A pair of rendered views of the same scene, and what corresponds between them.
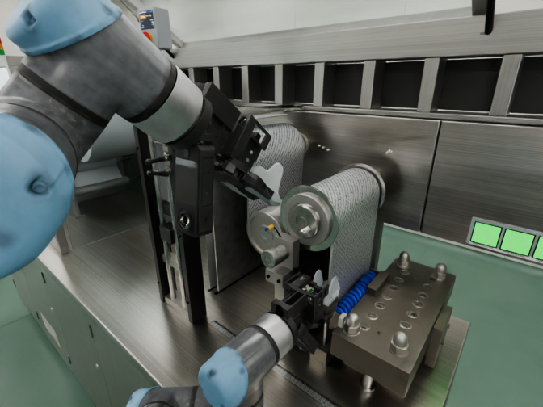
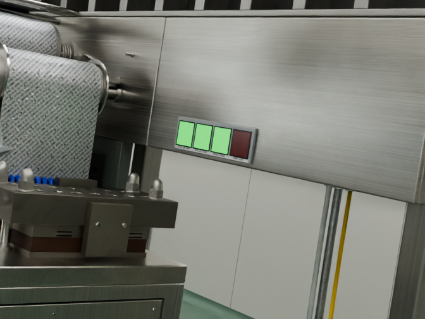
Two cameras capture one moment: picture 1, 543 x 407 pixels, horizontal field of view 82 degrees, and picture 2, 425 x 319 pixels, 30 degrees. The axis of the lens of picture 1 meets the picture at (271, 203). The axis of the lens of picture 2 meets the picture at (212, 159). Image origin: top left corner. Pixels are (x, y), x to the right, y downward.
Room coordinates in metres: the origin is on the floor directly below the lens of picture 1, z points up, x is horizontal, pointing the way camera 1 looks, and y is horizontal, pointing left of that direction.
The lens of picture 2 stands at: (-1.01, -0.87, 1.23)
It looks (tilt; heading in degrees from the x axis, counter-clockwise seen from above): 3 degrees down; 10
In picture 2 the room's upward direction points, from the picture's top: 9 degrees clockwise
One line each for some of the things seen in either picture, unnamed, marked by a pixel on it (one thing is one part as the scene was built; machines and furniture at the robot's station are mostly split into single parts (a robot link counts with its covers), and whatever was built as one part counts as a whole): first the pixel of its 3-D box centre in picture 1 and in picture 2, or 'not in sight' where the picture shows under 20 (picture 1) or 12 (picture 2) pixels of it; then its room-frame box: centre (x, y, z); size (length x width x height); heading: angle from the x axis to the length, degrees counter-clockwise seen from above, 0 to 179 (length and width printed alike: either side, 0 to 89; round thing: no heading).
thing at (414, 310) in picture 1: (400, 310); (81, 204); (0.62, -0.32, 1.00); 0.40 x 0.16 x 0.06; 140
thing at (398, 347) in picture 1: (399, 341); (26, 179); (0.46, -0.25, 1.05); 0.04 x 0.04 x 0.04
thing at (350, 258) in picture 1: (352, 260); (46, 145); (0.66, -0.20, 1.11); 0.23 x 0.01 x 0.18; 140
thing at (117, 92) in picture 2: not in sight; (104, 92); (0.83, -0.26, 1.25); 0.07 x 0.04 x 0.04; 140
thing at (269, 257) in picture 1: (271, 258); not in sight; (0.57, 0.00, 1.18); 0.04 x 0.02 x 0.04; 50
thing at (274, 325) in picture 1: (269, 336); not in sight; (0.42, 0.00, 1.11); 0.08 x 0.05 x 0.08; 50
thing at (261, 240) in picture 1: (294, 218); not in sight; (0.78, -0.06, 1.17); 0.26 x 0.12 x 0.12; 140
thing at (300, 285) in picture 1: (297, 308); not in sight; (0.48, -0.05, 1.12); 0.12 x 0.08 x 0.09; 140
